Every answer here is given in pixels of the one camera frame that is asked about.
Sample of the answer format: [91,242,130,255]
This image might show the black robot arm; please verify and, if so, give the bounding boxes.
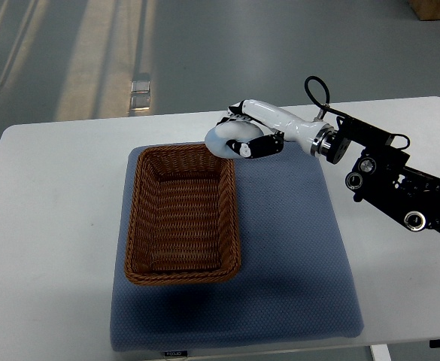
[316,105,440,233]

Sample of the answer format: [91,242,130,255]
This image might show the metal floor socket boxes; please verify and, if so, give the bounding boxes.
[129,72,151,112]

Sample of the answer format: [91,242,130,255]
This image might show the brown wicker basket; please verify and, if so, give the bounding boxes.
[124,144,241,286]

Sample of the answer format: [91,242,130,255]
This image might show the brown wooden box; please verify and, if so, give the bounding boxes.
[408,0,440,21]

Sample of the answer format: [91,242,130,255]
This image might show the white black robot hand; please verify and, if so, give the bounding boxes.
[217,99,334,159]

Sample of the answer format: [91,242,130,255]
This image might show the white table leg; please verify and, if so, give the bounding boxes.
[370,344,392,361]

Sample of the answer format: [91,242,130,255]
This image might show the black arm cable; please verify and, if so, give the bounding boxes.
[304,75,332,121]

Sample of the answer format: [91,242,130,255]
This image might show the light blue plush toy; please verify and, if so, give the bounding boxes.
[205,120,264,159]

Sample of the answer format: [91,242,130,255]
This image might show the blue quilted cushion mat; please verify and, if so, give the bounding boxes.
[110,143,363,352]

